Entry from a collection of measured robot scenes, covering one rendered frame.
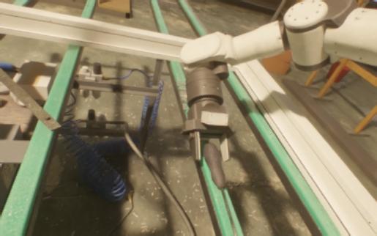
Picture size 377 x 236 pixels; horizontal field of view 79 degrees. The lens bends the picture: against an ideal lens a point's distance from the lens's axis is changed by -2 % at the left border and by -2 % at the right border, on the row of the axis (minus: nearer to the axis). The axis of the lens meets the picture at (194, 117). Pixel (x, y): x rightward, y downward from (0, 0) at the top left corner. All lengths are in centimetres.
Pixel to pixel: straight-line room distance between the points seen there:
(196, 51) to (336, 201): 46
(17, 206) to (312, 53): 58
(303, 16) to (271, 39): 8
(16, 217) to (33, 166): 9
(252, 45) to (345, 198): 38
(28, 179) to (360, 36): 60
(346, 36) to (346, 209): 35
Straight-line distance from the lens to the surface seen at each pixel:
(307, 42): 52
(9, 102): 108
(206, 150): 51
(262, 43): 56
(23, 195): 46
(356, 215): 60
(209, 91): 53
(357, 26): 50
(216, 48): 56
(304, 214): 61
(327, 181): 63
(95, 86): 122
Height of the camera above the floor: 124
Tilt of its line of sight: 36 degrees down
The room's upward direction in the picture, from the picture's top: 20 degrees clockwise
